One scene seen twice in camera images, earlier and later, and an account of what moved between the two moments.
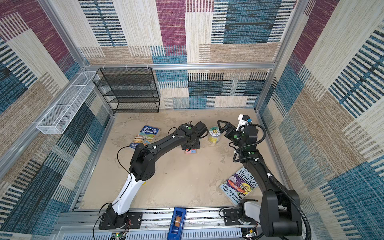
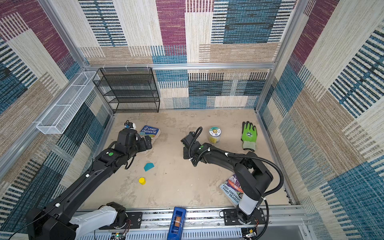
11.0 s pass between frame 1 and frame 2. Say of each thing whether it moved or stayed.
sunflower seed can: stayed
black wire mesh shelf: stayed
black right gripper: moved
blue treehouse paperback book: stayed
